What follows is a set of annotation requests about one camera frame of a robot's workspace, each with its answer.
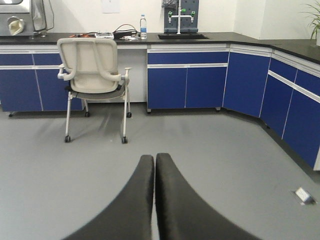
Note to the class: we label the blue lab base cabinets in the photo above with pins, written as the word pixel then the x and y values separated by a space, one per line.
pixel 280 87

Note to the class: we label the white small box on counter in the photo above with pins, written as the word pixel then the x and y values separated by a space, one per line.
pixel 104 35

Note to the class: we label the clear water bottle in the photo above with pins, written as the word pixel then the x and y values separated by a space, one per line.
pixel 143 27

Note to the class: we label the floor outlet box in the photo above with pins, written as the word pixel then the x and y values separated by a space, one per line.
pixel 304 196

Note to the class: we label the grey pegboard drying rack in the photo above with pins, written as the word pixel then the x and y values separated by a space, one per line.
pixel 181 15

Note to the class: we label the steel glove box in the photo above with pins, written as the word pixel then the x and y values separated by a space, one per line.
pixel 26 18

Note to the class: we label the white paper on wall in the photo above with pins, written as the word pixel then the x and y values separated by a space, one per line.
pixel 110 6

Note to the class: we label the white lab faucet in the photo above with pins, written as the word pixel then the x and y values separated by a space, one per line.
pixel 180 17

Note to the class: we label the green potted plant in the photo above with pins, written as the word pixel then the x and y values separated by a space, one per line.
pixel 312 11

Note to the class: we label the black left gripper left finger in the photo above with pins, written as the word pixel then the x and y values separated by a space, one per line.
pixel 129 215

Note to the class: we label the white mesh office chair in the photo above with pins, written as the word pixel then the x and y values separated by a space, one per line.
pixel 90 65

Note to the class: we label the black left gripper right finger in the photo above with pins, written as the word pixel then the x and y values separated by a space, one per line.
pixel 182 214

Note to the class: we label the black lab sink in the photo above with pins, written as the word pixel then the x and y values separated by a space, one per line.
pixel 182 36

